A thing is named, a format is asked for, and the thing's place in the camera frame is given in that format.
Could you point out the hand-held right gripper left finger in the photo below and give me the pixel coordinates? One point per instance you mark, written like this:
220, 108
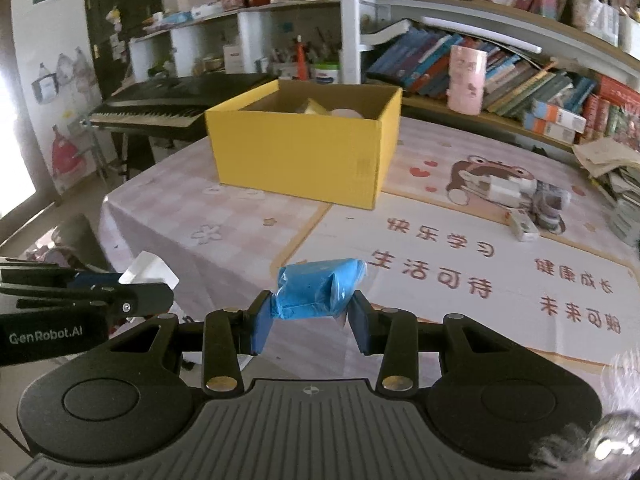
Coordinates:
260, 325

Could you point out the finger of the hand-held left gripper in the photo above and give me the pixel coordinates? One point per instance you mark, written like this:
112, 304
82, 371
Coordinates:
145, 297
95, 280

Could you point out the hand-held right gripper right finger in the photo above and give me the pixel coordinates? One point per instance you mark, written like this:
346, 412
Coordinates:
361, 327

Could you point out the blue packet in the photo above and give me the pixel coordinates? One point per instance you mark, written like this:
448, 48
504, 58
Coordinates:
310, 290

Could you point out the yellow cardboard box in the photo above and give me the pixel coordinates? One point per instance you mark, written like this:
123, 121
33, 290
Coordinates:
295, 155

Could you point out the white power adapter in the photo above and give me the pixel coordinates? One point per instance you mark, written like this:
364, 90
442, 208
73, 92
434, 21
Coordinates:
505, 191

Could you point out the dark blue spray bottle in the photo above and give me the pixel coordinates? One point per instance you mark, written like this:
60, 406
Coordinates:
550, 205

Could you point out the black piano keyboard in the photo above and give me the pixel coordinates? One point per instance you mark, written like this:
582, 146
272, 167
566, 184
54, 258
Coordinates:
165, 102

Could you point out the small white box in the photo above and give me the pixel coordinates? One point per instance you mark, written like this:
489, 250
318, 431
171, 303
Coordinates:
525, 226

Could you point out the grey fluffy sleeve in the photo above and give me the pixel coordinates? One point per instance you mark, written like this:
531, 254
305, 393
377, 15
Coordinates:
570, 447

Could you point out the white jar blue label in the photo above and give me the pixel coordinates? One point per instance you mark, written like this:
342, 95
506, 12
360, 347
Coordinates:
326, 72

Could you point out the dark door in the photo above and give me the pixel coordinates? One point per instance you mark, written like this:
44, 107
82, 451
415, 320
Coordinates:
120, 20

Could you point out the orange bottle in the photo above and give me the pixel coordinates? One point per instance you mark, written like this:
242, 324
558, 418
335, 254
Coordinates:
301, 60

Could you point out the pink printed cup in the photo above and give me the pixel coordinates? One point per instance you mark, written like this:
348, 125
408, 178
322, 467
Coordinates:
467, 80

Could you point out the orange blue white box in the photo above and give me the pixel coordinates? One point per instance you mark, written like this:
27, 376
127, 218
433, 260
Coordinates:
560, 116
550, 131

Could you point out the white side shelf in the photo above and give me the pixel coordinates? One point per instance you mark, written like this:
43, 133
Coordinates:
225, 15

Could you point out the pile of papers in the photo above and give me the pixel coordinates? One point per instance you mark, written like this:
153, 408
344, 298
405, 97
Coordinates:
610, 160

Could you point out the red green book set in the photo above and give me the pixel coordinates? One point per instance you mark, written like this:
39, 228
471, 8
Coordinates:
615, 115

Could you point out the white pen box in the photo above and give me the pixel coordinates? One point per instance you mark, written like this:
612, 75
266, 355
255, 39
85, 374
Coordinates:
630, 35

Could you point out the white frame wooden bookshelf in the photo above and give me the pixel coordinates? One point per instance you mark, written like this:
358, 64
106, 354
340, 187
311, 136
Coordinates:
350, 20

